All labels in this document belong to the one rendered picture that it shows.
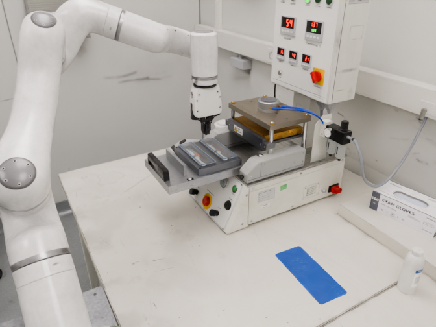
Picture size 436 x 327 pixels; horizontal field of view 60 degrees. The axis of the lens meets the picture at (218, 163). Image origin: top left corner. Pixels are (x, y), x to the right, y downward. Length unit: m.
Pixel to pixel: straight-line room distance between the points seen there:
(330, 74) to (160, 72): 1.64
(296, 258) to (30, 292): 0.78
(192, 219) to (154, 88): 1.53
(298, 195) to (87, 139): 1.70
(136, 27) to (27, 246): 0.65
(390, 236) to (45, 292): 1.03
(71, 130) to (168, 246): 1.57
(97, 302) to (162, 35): 0.78
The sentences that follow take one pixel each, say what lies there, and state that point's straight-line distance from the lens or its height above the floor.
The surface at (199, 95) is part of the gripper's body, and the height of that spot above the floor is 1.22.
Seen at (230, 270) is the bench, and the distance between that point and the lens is 1.21.
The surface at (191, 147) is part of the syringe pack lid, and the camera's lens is 1.36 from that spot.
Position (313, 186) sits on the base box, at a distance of 1.49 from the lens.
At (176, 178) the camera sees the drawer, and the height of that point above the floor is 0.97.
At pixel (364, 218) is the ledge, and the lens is 1.43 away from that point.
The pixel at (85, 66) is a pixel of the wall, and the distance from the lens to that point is 2.61.
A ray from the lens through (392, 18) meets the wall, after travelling 1.62.
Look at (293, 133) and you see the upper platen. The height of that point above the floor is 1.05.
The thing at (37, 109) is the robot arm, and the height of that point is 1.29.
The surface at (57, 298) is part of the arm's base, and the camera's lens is 0.87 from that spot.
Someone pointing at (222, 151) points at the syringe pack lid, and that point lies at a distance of 1.32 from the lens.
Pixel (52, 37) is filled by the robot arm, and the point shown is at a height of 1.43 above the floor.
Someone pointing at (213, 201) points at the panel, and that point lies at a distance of 1.41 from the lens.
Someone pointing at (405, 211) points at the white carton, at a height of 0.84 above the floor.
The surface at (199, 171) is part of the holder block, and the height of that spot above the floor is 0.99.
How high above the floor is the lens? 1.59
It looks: 28 degrees down
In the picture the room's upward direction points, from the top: straight up
